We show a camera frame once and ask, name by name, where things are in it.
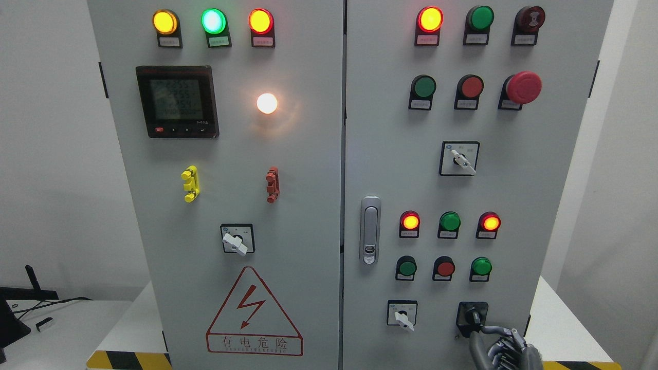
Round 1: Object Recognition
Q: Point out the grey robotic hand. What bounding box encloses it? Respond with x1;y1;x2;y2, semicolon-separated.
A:
468;326;543;369

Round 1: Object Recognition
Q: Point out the black rotary knob switch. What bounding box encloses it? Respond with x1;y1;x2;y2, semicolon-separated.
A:
455;302;489;339

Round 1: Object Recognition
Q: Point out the green indicator lower right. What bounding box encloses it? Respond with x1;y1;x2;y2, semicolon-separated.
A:
469;256;493;283

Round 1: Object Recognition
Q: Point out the red push button lower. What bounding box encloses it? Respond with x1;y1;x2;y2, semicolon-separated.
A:
432;256;455;281

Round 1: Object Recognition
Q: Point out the red push button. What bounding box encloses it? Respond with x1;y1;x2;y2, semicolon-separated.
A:
432;256;455;281
453;73;484;110

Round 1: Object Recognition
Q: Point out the green push button lower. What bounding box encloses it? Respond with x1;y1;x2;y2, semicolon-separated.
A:
395;255;417;281

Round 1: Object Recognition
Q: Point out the green push button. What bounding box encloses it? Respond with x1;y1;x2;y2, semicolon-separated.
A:
395;255;417;281
408;75;437;110

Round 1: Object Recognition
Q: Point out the red indicator middle right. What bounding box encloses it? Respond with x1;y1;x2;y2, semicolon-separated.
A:
476;211;501;239

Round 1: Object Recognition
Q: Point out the green indicator middle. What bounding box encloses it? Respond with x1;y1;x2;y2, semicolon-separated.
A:
437;211;461;239

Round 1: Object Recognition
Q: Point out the red lit indicator middle left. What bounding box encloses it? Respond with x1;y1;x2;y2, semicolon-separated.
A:
398;210;421;238

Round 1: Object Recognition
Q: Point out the grey cabinet right door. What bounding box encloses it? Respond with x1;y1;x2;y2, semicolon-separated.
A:
342;1;613;369

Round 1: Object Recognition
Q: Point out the grey cabinet door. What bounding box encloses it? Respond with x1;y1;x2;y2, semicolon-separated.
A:
88;1;344;369
342;1;613;369

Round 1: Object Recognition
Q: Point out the red high voltage warning sticker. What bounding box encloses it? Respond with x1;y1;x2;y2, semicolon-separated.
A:
205;266;304;356

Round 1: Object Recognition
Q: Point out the red push button upper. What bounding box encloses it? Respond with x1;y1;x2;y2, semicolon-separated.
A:
453;73;484;110

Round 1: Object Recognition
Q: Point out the red emergency stop button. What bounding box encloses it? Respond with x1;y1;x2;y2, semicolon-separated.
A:
498;70;542;112

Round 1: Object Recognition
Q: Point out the green push button upper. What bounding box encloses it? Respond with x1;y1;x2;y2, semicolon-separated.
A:
408;75;437;110

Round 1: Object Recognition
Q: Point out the red terminal connector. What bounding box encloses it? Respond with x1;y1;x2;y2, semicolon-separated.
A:
265;166;280;204

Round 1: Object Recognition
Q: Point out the green indicator top right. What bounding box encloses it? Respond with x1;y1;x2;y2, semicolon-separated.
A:
463;5;495;45

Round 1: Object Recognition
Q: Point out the dark red buzzer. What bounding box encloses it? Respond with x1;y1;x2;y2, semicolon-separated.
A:
510;6;546;46

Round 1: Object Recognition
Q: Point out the white glowing lamp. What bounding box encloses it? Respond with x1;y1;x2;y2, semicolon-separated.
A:
256;92;278;115

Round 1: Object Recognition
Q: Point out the red lit indicator top right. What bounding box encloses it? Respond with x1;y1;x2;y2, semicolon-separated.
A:
414;6;444;47

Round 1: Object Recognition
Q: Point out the yellow terminal connector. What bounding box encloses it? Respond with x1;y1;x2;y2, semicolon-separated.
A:
180;165;200;203

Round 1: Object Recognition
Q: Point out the grey cabinet left door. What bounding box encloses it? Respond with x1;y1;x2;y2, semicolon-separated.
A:
88;1;344;369

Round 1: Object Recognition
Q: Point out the white cabinet base platform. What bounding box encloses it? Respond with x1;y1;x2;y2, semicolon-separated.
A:
85;279;621;369

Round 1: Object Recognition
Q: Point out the black digital power meter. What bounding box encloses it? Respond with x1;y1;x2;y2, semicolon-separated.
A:
136;65;220;139

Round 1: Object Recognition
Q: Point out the red lit indicator light left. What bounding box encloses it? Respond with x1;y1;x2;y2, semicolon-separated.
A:
248;8;276;48

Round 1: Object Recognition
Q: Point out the green lit indicator light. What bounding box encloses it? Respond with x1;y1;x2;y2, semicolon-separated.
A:
200;8;232;48

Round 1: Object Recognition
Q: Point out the small black white adapter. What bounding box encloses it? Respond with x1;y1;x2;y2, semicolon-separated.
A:
35;317;54;332

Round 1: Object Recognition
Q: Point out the black stand on desk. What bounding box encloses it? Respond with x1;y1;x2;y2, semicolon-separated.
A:
1;265;59;301

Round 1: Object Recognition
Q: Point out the yellow indicator light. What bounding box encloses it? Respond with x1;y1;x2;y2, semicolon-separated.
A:
152;9;182;48

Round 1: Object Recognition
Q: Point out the black device at left edge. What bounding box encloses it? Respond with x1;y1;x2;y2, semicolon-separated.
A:
1;297;31;364

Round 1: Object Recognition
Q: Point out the lower white selector switch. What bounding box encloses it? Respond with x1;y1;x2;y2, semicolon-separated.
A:
386;300;418;332

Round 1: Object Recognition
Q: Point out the silver door latch handle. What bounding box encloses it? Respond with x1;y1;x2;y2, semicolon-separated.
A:
359;196;381;265

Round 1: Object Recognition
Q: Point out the upper right selector switch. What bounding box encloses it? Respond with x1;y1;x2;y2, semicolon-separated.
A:
439;141;480;176

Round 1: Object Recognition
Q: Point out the left door selector switch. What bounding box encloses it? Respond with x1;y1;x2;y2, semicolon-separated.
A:
220;223;255;256

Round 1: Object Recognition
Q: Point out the black cable on desk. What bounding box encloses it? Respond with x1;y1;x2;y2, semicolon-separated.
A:
9;297;93;322

